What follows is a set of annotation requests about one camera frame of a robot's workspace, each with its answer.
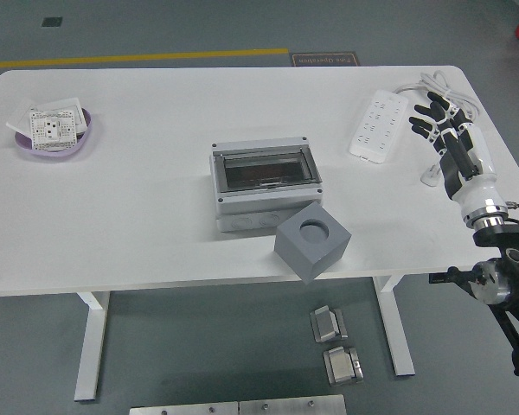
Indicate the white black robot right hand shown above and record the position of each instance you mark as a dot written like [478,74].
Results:
[476,173]

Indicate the grey electrical box tinted lid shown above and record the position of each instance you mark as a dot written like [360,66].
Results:
[242,216]

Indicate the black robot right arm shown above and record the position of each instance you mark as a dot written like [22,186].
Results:
[510,242]

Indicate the grey cube with round hole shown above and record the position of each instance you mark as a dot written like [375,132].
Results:
[303,255]

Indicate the white power strip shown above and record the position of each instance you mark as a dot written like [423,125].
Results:
[378,125]

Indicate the black table control panel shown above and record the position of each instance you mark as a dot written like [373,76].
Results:
[437,279]

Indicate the brown floor sign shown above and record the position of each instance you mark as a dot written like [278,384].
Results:
[324,60]

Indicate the silver metal block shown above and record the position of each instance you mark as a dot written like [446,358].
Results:
[326,324]
[341,367]

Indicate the grey metal plate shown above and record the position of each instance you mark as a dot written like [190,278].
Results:
[181,409]
[290,406]

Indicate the white socket module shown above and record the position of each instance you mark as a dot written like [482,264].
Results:
[52,129]

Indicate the black floor hatch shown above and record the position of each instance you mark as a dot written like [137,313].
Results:
[52,21]

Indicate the purple bowl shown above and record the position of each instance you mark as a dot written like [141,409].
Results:
[26,145]

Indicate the white switch cover plate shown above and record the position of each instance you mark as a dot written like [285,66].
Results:
[17,121]
[69,104]

